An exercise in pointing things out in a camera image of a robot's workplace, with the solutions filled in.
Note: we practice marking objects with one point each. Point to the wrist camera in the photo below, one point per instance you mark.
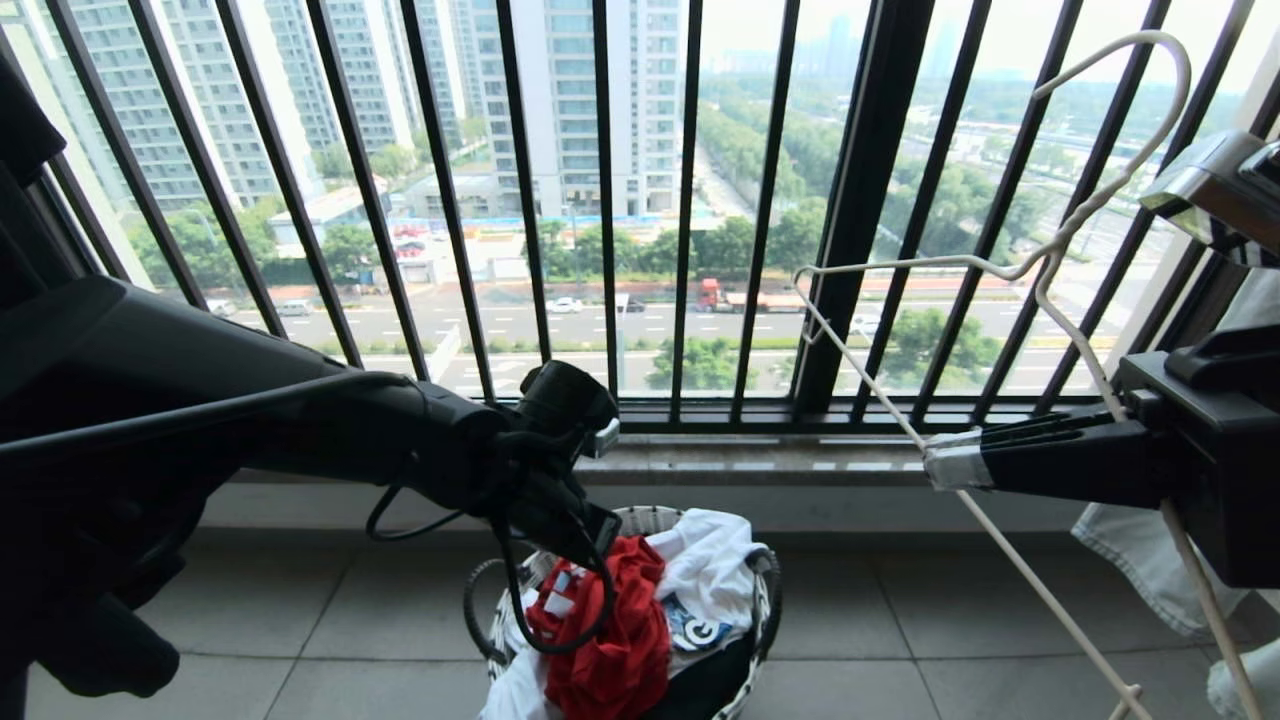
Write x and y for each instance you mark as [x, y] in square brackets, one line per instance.
[1215, 195]
[565, 400]

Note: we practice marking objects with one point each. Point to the black window security grille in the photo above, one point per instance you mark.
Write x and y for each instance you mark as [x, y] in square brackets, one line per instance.
[860, 200]

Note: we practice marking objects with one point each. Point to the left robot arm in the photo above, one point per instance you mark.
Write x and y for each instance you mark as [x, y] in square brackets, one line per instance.
[150, 400]

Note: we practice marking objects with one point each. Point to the white cloth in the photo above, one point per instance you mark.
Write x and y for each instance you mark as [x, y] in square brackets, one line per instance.
[1250, 685]

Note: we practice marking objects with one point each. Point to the pale hanging garment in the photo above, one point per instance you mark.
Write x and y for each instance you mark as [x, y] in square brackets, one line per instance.
[1140, 560]

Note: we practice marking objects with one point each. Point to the red truck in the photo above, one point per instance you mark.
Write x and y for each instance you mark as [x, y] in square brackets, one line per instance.
[735, 296]

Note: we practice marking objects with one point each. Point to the red garment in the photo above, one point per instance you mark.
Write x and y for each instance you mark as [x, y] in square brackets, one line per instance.
[610, 660]

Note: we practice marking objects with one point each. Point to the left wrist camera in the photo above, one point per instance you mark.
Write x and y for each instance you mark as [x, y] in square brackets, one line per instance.
[565, 400]

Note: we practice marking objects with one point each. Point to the black and white laundry basket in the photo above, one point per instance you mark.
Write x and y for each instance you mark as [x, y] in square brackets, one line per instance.
[765, 600]

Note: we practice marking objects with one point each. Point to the black garment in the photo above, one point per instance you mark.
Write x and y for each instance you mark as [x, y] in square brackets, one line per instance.
[710, 685]

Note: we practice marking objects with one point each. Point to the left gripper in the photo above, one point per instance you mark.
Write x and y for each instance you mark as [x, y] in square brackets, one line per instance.
[555, 505]

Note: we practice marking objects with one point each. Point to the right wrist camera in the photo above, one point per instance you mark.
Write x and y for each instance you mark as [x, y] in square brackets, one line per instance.
[1215, 195]

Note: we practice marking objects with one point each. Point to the white printed garment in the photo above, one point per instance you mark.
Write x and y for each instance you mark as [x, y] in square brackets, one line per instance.
[710, 570]

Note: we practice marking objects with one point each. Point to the grey stone window sill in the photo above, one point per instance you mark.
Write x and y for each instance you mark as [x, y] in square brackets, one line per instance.
[760, 465]

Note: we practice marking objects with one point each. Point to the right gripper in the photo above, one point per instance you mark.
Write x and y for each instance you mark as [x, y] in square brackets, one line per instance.
[1220, 470]

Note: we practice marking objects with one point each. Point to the white car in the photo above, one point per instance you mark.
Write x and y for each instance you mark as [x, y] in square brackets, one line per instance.
[564, 304]

